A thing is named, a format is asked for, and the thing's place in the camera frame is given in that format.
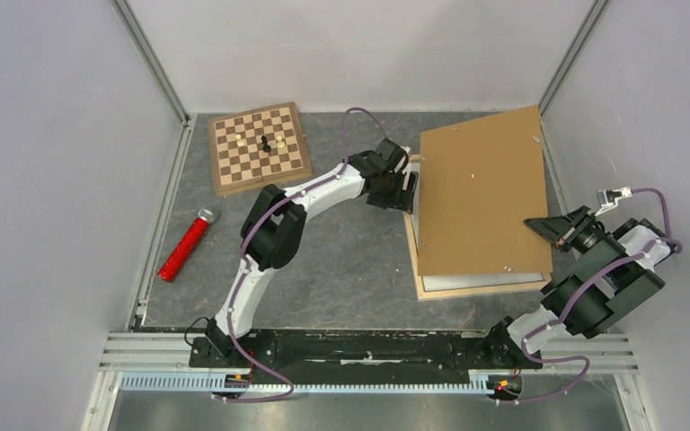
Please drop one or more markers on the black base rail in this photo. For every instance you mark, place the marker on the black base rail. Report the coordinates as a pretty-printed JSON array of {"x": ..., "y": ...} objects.
[{"x": 276, "y": 347}]

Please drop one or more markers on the red toy microphone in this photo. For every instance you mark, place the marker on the red toy microphone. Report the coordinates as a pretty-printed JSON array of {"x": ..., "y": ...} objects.
[{"x": 187, "y": 244}]

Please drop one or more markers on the wooden chessboard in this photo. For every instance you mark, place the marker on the wooden chessboard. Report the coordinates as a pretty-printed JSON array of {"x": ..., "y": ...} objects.
[{"x": 236, "y": 169}]

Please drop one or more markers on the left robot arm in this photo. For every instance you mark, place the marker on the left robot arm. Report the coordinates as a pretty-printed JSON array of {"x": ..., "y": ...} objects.
[{"x": 273, "y": 230}]

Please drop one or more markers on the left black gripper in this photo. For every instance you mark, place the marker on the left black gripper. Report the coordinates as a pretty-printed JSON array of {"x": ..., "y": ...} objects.
[{"x": 402, "y": 200}]

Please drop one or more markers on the wooden picture frame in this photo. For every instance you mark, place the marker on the wooden picture frame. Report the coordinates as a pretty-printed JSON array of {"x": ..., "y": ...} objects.
[{"x": 466, "y": 234}]

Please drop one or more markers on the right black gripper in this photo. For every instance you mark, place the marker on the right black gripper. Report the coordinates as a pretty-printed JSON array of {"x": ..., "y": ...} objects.
[{"x": 550, "y": 227}]

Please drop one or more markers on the printed photo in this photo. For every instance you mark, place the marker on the printed photo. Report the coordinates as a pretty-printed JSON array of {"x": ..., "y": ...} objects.
[{"x": 454, "y": 286}]

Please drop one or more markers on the black chess piece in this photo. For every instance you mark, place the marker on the black chess piece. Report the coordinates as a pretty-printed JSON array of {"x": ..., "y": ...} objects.
[{"x": 265, "y": 144}]

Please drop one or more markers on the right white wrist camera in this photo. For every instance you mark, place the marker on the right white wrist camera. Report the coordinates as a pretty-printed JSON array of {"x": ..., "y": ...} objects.
[{"x": 608, "y": 199}]

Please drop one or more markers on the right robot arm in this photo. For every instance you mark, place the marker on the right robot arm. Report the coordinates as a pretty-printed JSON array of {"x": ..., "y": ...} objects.
[{"x": 612, "y": 276}]

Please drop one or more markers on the brown cardboard backing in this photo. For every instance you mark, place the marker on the brown cardboard backing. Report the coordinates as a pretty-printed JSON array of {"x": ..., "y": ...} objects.
[{"x": 506, "y": 134}]

